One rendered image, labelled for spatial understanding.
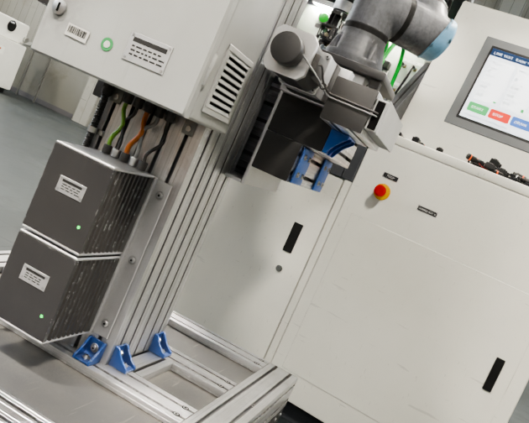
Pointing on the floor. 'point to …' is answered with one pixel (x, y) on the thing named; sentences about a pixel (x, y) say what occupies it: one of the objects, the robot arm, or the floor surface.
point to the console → (427, 270)
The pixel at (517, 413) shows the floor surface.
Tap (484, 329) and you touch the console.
